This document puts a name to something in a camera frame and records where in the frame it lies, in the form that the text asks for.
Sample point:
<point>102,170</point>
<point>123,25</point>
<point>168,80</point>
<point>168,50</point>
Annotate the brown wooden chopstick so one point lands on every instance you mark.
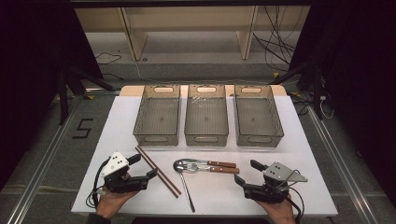
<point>168,186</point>
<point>169,181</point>

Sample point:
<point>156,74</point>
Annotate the long steel spoon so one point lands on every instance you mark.
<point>177,168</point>

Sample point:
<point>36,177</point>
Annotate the black tripod stand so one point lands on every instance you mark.
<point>317,90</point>
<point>63,93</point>

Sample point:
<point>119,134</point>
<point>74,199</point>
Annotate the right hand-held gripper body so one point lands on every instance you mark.
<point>281,172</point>

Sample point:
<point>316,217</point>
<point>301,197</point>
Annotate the person's left hand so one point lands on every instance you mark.
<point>110,202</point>

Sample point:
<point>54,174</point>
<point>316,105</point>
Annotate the dark curtain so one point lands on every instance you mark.
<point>358,77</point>
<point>31,62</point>

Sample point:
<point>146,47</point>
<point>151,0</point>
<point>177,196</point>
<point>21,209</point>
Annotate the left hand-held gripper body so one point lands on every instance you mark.
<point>113,165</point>

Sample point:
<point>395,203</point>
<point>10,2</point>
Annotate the aluminium floor rail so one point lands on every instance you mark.
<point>342,168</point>
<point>43,174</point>

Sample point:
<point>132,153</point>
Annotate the person's right hand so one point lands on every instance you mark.
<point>281,213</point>

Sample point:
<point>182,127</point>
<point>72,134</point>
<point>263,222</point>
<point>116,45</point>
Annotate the smoky translucent plastic bin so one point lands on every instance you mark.
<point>206,119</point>
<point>158,119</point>
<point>257,119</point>

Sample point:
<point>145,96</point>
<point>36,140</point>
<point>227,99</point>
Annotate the light wooden desk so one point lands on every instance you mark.
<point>186,18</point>

